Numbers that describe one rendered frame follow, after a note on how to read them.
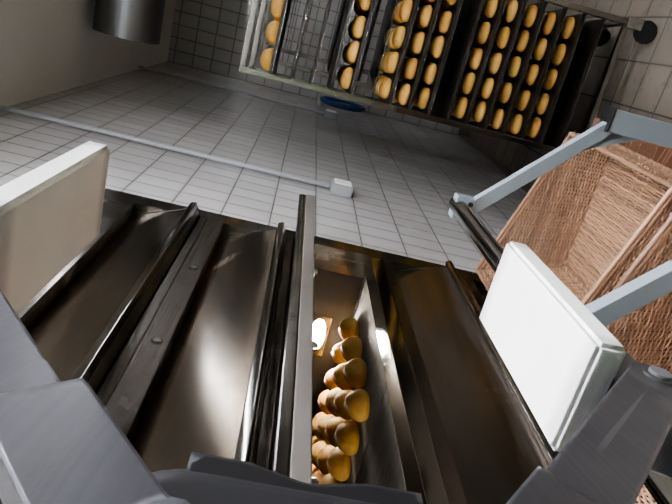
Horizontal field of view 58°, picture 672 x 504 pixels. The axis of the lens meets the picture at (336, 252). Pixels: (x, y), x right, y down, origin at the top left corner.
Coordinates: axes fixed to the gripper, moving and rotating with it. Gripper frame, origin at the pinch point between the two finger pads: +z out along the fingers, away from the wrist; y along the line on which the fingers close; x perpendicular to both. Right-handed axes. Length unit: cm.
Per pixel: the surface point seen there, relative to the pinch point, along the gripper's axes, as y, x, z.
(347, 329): 27, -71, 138
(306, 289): 8, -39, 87
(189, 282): -16, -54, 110
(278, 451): 6, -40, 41
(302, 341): 8, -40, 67
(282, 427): 6, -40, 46
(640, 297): 40, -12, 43
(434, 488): 32, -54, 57
